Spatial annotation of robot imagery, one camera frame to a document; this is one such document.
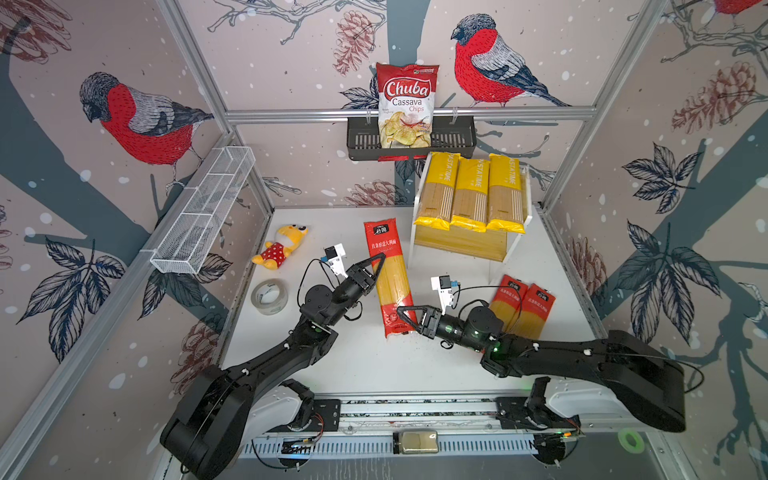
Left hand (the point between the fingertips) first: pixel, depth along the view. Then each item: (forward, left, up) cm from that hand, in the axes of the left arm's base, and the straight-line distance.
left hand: (385, 259), depth 69 cm
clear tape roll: (+5, +37, -28) cm, 47 cm away
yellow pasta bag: (+20, -14, +5) cm, 25 cm away
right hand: (-11, -2, -9) cm, 15 cm away
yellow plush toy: (+26, +35, -23) cm, 49 cm away
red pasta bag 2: (+2, -38, -27) cm, 47 cm away
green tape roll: (-33, -59, -29) cm, 73 cm away
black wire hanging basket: (+45, -21, +4) cm, 50 cm away
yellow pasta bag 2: (+15, -22, +5) cm, 28 cm away
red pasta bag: (-3, -2, -4) cm, 6 cm away
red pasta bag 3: (-1, -46, -28) cm, 54 cm away
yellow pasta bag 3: (+17, -31, +5) cm, 36 cm away
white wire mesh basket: (+17, +50, +1) cm, 53 cm away
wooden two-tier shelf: (+15, -33, -15) cm, 40 cm away
